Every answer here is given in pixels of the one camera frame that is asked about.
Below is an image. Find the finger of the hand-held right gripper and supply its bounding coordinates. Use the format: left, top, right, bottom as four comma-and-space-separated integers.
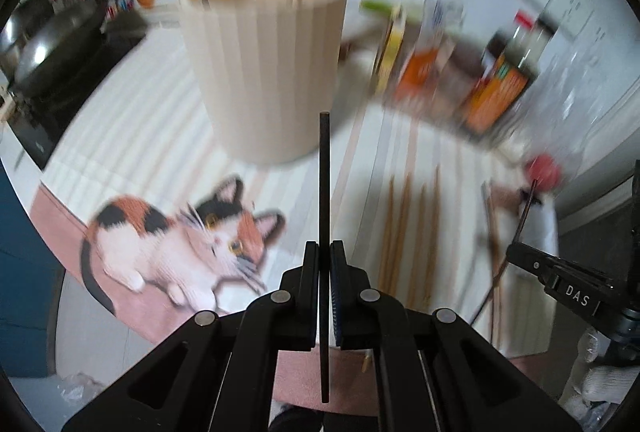
505, 240, 619, 289
537, 269, 617, 319

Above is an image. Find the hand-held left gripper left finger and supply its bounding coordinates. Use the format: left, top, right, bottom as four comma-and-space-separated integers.
62, 241, 321, 432

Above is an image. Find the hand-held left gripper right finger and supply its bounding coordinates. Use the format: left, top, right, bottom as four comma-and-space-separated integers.
329, 240, 571, 432

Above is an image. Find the beige ribbed utensil holder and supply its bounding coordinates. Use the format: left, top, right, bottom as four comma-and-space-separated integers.
177, 0, 350, 165

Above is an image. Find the person's right hand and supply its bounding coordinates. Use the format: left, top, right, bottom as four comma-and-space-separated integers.
582, 363, 640, 406

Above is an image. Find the red round object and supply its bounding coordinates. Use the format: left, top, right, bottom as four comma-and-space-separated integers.
524, 154, 562, 193

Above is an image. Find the red cap sauce bottle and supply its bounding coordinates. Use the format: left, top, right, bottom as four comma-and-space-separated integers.
461, 10, 560, 137

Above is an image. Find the striped cat print mat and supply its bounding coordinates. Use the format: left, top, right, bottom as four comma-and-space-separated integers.
30, 19, 561, 418

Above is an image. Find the white orange carton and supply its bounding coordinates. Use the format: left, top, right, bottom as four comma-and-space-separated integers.
395, 0, 467, 105

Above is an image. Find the green cap bottle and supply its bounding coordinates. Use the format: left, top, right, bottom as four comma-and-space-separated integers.
360, 0, 407, 93

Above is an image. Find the blue cabinet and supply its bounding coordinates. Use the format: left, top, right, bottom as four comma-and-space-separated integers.
0, 162, 67, 379

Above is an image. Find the dark metal wok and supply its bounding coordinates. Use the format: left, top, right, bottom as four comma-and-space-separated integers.
9, 0, 110, 87

